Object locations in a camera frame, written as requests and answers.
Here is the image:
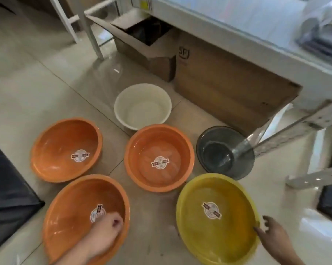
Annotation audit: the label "person's right hand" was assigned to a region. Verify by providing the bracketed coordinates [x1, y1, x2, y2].
[253, 215, 294, 256]

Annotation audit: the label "person's left hand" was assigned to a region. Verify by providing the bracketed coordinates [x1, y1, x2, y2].
[86, 212, 125, 256]

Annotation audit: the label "orange plastic basin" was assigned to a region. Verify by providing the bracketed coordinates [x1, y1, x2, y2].
[31, 117, 103, 183]
[124, 124, 195, 193]
[43, 174, 130, 265]

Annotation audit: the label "person's left forearm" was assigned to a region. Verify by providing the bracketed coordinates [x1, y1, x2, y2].
[54, 240, 100, 265]

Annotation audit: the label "person's right forearm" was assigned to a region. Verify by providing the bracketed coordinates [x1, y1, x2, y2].
[271, 242, 307, 265]

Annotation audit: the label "yellow plastic basin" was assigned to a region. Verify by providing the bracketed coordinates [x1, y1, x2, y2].
[176, 173, 261, 265]

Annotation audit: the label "grey transparent plastic basin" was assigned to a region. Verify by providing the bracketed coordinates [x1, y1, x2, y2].
[196, 126, 255, 181]

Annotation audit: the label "black fabric bag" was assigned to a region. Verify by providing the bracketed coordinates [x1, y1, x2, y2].
[0, 136, 46, 256]

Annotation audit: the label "white plastic basin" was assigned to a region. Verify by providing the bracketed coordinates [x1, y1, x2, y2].
[114, 83, 172, 132]

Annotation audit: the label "clear plastic sheet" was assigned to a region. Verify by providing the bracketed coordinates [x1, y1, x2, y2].
[80, 56, 128, 108]

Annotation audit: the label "large flat cardboard box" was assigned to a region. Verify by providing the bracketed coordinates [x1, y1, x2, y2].
[174, 31, 303, 137]

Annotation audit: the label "open cardboard box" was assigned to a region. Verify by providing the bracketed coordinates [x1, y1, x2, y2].
[86, 14, 178, 83]

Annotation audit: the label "white metal shelf rack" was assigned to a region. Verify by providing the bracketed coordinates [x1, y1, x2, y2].
[130, 0, 332, 188]

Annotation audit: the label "clear plastic bag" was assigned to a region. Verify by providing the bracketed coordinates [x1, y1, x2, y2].
[294, 0, 332, 67]

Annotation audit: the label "white metal frame legs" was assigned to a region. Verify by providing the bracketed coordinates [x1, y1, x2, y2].
[47, 0, 105, 60]

